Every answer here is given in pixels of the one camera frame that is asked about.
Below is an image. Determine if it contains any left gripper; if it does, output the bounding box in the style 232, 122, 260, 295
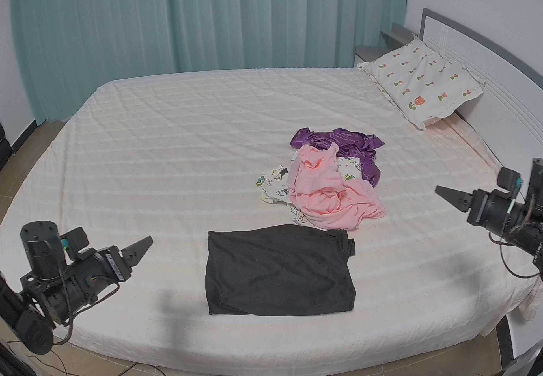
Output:
44, 245, 134, 324

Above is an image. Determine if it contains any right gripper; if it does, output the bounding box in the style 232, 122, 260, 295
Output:
466, 189, 533, 244

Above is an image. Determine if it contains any black T-shirt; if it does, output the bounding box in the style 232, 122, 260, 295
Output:
205, 225, 357, 317

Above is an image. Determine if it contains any bed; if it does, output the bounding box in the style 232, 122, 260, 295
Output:
0, 7, 543, 371

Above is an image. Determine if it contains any white printed pillow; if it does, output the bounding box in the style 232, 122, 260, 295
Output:
356, 38, 486, 130

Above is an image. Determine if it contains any black chest of drawers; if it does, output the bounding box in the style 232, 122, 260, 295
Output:
0, 122, 11, 171

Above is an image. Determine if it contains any pink garment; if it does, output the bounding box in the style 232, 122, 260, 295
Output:
288, 143, 387, 231

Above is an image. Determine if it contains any purple garment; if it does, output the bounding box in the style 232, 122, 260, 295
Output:
290, 128, 386, 188

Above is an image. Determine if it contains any grey bedside table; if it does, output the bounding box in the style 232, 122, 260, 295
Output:
354, 22, 418, 67

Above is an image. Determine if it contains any white printed garment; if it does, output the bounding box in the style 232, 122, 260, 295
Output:
255, 156, 365, 226

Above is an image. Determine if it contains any blue-green curtain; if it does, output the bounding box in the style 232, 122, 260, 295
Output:
10, 0, 410, 125

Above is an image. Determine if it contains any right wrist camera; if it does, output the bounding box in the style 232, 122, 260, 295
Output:
497, 167, 522, 197

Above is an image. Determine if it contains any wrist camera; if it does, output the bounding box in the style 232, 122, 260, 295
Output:
497, 167, 522, 197
59, 227, 92, 260

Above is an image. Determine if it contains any black cable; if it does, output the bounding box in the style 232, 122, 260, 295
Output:
51, 281, 121, 345
490, 234, 543, 279

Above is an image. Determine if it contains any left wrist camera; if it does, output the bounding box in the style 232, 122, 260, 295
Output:
59, 227, 92, 260

